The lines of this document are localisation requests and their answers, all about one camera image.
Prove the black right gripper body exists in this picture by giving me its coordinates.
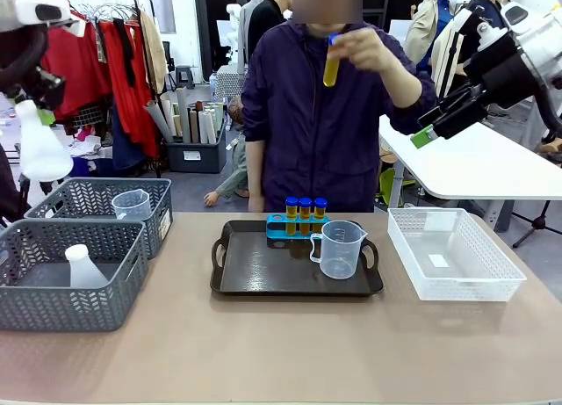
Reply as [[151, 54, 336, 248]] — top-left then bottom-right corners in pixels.
[[465, 33, 544, 111]]

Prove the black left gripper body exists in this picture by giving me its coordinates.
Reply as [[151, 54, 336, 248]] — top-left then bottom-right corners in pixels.
[[25, 65, 68, 112]]

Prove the white plastic flask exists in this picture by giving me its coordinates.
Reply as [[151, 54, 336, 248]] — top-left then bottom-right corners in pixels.
[[14, 99, 75, 183], [64, 244, 110, 288]]

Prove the yellow test tube blue cap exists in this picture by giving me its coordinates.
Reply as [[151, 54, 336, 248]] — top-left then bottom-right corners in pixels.
[[299, 197, 313, 237], [322, 33, 343, 89], [285, 196, 300, 237], [312, 197, 329, 235]]

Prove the clear plastic measuring cup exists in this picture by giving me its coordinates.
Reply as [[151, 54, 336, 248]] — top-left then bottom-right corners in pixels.
[[309, 220, 369, 280], [111, 188, 151, 221]]

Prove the person's left forearm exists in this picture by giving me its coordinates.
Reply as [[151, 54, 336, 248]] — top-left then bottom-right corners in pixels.
[[378, 63, 423, 111]]

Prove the person's left hand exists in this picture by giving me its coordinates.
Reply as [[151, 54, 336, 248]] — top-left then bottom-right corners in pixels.
[[340, 26, 397, 73]]

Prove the white side table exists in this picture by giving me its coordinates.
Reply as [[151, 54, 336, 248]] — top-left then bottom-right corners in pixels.
[[378, 113, 562, 233]]

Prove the bystander in beige coat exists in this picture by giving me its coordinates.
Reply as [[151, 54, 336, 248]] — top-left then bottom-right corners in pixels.
[[403, 0, 463, 70]]

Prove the red hanging garment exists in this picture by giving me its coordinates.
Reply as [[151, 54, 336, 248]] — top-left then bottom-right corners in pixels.
[[41, 20, 160, 159]]

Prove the grey basket with cups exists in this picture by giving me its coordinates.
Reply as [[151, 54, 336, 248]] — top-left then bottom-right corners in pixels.
[[24, 177, 173, 260]]

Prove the green box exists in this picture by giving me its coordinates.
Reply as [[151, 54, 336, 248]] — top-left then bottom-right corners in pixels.
[[378, 167, 416, 205]]

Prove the slanted grey paper roll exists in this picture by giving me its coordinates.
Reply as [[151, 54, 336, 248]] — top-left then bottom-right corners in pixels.
[[144, 100, 175, 144]]

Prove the beige hanging garment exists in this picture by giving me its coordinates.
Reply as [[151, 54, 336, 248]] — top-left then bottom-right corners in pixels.
[[139, 9, 169, 95]]

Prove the black clothes rack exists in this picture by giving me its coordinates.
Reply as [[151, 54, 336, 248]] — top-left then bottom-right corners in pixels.
[[64, 0, 162, 178]]

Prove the black tripod stand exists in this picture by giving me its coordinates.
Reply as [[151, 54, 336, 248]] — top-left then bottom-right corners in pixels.
[[511, 199, 562, 249]]

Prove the tall grey paper roll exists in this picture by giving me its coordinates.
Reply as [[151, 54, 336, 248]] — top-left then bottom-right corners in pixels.
[[176, 87, 192, 145]]

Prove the grey step stool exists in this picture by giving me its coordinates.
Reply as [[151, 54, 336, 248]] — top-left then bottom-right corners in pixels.
[[175, 65, 196, 90]]

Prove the person in purple jacket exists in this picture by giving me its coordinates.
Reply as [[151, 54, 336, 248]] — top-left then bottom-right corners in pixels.
[[240, 0, 438, 213]]

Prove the grey storage bin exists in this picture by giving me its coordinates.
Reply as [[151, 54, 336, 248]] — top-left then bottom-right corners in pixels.
[[165, 114, 228, 175]]

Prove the white paper roll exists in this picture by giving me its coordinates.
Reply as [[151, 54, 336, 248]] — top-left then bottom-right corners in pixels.
[[198, 110, 218, 145]]

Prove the white plastic basket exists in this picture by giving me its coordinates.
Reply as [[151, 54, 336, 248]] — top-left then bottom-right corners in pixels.
[[386, 206, 527, 302]]

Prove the grey basket with flasks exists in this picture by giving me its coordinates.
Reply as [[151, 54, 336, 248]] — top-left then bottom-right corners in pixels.
[[0, 219, 149, 333]]

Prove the bystander in black top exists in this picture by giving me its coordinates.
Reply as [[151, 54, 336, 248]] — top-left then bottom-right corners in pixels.
[[247, 0, 294, 66]]

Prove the bystander in grey hoodie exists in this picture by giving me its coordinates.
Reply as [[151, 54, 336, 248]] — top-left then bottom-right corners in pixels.
[[238, 0, 270, 68]]

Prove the blue test tube rack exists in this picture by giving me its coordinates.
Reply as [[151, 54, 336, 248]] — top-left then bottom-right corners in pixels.
[[265, 213, 331, 250]]

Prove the black serving tray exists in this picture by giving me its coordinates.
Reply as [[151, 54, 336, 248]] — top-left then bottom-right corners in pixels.
[[209, 220, 385, 297]]

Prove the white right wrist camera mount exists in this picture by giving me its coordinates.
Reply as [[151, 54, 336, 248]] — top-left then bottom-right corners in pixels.
[[451, 4, 508, 53]]

